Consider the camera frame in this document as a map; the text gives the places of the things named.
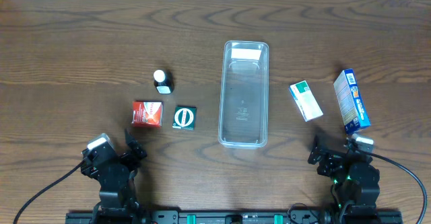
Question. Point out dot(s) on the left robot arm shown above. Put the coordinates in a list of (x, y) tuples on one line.
[(119, 201)]

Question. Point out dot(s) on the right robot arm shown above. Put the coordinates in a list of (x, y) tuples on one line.
[(355, 186)]

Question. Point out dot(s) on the black mounting rail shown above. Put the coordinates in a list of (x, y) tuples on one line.
[(175, 217)]

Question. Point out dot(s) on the green square box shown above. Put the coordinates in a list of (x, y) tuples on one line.
[(184, 118)]

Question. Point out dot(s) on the red orange medicine box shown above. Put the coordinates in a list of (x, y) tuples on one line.
[(147, 114)]

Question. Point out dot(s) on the clear plastic container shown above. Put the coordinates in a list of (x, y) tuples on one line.
[(244, 96)]

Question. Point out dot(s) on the white green medicine box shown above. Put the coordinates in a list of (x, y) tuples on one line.
[(305, 101)]

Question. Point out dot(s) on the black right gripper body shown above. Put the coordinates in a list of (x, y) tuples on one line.
[(325, 158)]

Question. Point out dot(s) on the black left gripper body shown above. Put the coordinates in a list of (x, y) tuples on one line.
[(131, 163)]

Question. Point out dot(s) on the dark bottle white cap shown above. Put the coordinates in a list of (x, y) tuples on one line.
[(163, 81)]

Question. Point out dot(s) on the blue medicine box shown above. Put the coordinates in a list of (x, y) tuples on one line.
[(351, 104)]

